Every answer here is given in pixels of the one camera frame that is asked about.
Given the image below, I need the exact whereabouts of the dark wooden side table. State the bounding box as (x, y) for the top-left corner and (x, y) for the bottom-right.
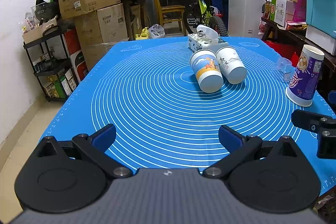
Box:
(261, 17), (335, 73)

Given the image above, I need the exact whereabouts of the large lower cardboard box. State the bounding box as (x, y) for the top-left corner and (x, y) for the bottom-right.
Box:
(74, 3), (129, 70)

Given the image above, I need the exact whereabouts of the teal plastic storage bin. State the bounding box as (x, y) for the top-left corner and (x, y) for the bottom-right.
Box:
(306, 0), (336, 38)

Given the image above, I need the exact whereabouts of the clear plastic cup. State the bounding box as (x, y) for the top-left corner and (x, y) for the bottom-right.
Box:
(272, 57), (293, 83)

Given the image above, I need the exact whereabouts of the black green bicycle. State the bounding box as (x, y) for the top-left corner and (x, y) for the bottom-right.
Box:
(182, 0), (229, 37)

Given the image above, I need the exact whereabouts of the white paper cup ink print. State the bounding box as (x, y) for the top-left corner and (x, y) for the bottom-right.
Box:
(216, 46), (247, 85)

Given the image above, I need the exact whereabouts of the black metal shelf rack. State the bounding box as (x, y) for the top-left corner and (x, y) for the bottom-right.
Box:
(23, 26), (75, 103)

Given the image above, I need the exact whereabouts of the yellow toy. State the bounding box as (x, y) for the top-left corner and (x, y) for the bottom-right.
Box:
(135, 27), (150, 40)

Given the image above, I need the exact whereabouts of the paper cup orange blue print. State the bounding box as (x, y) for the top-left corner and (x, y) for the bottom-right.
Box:
(190, 50), (223, 93)

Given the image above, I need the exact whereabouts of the white chest freezer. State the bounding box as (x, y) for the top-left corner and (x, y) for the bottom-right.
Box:
(228, 0), (265, 39)

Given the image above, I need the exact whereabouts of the red white appliance box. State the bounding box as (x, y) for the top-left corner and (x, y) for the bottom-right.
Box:
(64, 29), (88, 82)

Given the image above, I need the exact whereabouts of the blue silicone baking mat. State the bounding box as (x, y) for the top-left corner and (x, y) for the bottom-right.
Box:
(45, 38), (335, 192)

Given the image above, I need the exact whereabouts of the purple paper cup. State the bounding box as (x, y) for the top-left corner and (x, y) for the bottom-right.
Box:
(285, 44), (325, 107)

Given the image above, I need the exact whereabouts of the green white carton box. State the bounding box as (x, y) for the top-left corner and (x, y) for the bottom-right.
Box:
(269, 0), (287, 27)

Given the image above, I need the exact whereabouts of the black helmet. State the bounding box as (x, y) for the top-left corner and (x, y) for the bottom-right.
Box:
(34, 0), (60, 23)

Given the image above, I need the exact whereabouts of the clear plastic bag on floor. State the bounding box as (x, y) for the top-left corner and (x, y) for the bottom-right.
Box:
(148, 24), (165, 39)

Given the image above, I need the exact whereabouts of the white tissue box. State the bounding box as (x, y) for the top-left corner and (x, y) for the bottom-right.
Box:
(187, 24), (229, 52)

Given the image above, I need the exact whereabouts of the wooden chair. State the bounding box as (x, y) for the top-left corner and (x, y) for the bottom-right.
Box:
(149, 0), (187, 33)

